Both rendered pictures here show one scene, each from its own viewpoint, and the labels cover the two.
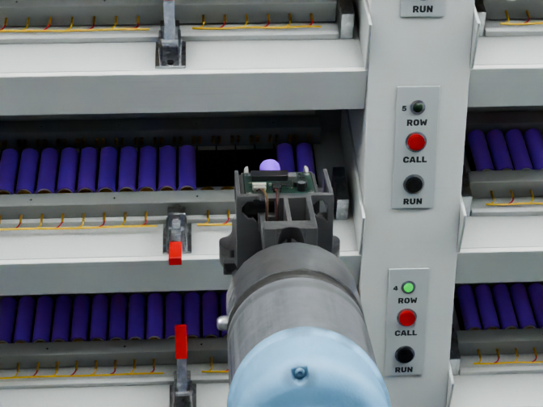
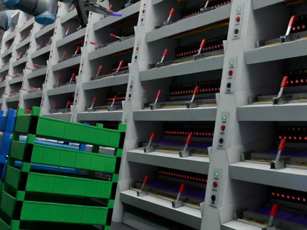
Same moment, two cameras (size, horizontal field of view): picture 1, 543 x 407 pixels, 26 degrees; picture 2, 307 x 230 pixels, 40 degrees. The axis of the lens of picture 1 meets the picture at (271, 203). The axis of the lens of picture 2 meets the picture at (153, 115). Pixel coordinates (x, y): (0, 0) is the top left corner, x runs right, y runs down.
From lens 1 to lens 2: 2.26 m
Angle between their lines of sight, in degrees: 68
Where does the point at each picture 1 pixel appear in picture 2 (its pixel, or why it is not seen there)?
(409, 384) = (135, 65)
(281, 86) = (134, 7)
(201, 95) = (127, 12)
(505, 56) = not seen: outside the picture
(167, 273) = (118, 46)
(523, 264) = (153, 34)
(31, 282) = (108, 50)
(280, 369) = not seen: outside the picture
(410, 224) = (141, 28)
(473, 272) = (148, 38)
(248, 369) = not seen: outside the picture
